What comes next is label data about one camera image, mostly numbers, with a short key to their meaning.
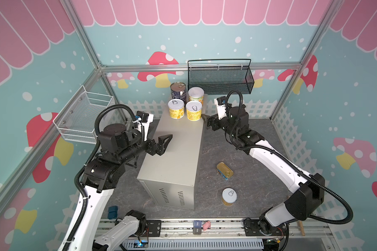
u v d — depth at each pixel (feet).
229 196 2.59
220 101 2.01
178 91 2.31
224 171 2.93
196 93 2.36
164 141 1.68
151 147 1.67
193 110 2.25
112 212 2.55
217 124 2.19
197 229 2.38
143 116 1.54
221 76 3.04
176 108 2.29
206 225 2.42
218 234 2.42
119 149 1.37
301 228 2.42
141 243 2.38
